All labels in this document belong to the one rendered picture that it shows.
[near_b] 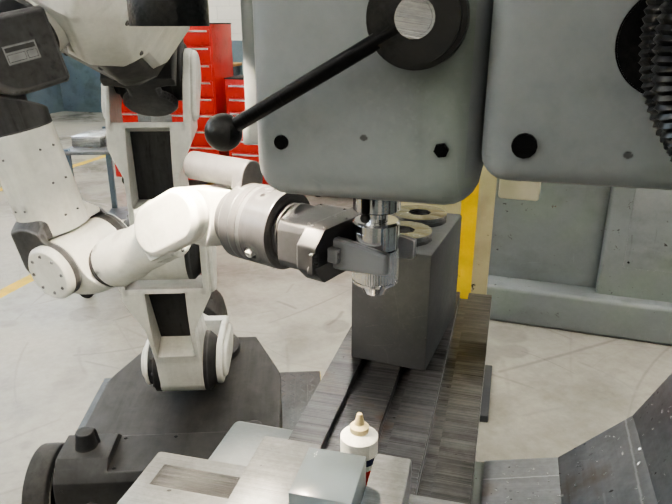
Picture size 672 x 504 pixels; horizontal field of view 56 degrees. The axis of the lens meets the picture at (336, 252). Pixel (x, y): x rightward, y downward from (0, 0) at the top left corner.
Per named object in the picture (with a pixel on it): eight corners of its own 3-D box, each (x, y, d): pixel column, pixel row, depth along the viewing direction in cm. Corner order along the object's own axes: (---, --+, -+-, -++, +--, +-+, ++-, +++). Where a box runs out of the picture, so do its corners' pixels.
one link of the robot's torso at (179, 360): (154, 360, 162) (119, 204, 133) (232, 357, 163) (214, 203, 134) (143, 408, 150) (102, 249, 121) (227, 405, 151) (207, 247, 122)
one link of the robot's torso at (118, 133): (134, 269, 140) (115, 50, 128) (214, 267, 141) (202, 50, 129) (115, 291, 125) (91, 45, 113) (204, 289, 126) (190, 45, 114)
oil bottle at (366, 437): (335, 507, 68) (335, 420, 64) (345, 482, 72) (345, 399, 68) (372, 514, 67) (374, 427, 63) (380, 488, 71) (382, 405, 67)
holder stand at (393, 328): (349, 357, 98) (350, 236, 91) (391, 302, 118) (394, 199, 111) (425, 372, 94) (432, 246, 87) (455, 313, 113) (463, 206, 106)
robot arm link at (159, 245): (201, 234, 69) (130, 269, 76) (255, 225, 76) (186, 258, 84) (182, 178, 69) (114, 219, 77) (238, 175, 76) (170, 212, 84)
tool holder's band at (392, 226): (385, 239, 59) (385, 229, 59) (343, 231, 62) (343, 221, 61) (408, 226, 63) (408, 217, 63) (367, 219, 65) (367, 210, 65)
